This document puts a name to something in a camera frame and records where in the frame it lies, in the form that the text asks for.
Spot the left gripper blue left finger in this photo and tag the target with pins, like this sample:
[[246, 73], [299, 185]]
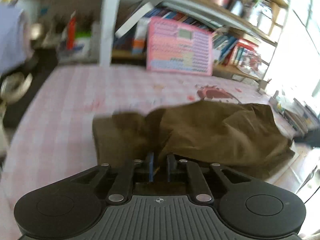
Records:
[[149, 166]]

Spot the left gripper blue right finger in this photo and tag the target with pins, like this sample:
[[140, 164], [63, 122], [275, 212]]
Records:
[[171, 167]]

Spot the brown velvet garment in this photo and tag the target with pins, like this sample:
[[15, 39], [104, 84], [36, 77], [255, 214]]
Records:
[[241, 136]]

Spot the pink checkered cartoon table mat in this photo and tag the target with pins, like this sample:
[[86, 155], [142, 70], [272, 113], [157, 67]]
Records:
[[54, 138]]

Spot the pink learning tablet toy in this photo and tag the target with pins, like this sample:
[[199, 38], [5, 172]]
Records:
[[177, 47]]

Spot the red dictionary book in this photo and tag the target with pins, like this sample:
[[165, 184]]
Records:
[[243, 49]]

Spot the orange white box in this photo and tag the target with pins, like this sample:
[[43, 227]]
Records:
[[139, 39]]

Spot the white tub green lid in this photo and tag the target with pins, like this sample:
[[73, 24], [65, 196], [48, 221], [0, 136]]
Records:
[[82, 44]]

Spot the white thick book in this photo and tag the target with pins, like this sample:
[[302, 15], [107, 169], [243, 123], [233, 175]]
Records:
[[129, 17]]

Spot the brass bowl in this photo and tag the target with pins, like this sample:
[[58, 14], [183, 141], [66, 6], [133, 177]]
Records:
[[36, 31]]

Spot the lavender folded cloth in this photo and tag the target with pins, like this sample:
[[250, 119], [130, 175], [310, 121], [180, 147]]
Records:
[[15, 38]]

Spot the white shelf post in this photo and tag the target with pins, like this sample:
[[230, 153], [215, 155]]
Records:
[[109, 11]]

